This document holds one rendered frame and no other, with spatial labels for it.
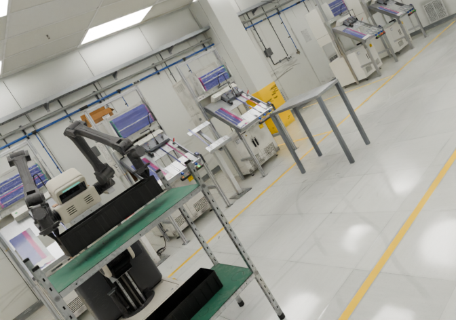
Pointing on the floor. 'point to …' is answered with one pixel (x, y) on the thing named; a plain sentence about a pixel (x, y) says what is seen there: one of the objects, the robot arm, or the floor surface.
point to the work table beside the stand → (325, 116)
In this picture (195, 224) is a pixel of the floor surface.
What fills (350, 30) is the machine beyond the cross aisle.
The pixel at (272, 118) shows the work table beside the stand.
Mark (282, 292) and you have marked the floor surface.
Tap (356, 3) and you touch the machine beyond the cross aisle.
